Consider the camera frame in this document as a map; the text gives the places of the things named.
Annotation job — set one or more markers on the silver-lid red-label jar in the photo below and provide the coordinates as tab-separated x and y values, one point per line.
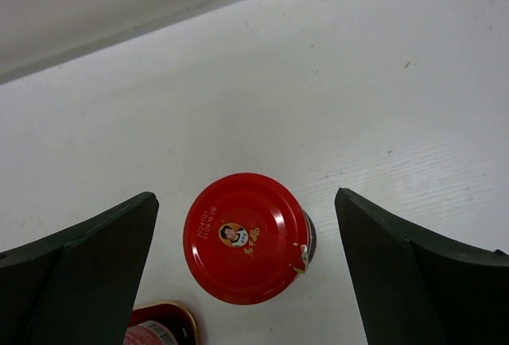
149	333

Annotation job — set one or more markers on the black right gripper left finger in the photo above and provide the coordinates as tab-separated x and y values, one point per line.
78	286

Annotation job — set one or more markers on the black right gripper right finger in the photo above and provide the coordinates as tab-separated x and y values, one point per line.
415	286

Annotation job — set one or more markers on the red-lid chili sauce jar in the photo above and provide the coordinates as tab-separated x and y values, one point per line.
246	239

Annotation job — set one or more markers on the red rectangular tray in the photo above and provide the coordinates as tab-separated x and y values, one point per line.
172	315

